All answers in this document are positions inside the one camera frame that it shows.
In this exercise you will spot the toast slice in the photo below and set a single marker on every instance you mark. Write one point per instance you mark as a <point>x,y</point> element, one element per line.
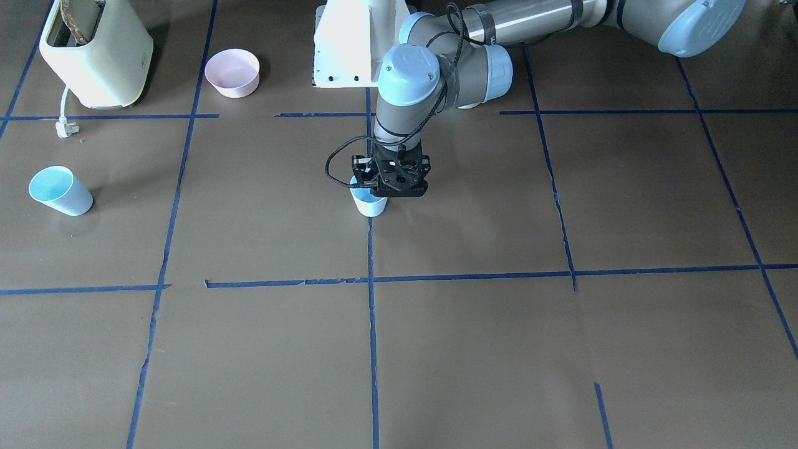
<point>81,18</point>

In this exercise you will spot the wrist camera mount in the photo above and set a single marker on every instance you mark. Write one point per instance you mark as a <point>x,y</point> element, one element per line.
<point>388,173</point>

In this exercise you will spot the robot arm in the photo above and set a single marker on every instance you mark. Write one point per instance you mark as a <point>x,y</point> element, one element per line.
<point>461,59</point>

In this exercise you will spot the pink bowl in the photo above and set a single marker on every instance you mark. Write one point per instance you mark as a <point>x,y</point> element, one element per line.
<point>235,73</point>

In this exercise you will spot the cream toaster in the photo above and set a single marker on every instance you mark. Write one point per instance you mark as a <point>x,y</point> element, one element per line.
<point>110,71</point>

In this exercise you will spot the white camera mast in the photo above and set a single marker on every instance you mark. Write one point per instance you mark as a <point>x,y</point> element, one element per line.
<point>351,38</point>

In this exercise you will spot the light blue cup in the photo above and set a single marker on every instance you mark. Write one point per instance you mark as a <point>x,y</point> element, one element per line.
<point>58,188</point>
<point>368,204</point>

